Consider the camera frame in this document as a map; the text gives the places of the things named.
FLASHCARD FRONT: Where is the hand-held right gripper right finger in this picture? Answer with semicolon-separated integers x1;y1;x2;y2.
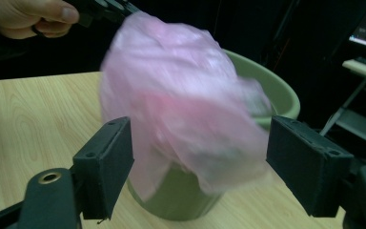
266;114;356;218

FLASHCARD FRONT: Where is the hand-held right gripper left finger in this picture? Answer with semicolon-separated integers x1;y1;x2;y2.
71;116;135;221

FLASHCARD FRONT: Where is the pink plastic bag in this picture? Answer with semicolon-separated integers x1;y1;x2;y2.
99;10;273;203

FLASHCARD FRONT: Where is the green plastic bin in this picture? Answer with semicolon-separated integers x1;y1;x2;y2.
126;49;301;222

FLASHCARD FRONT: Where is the white metal stand frame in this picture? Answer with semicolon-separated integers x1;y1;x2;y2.
319;58;366;151

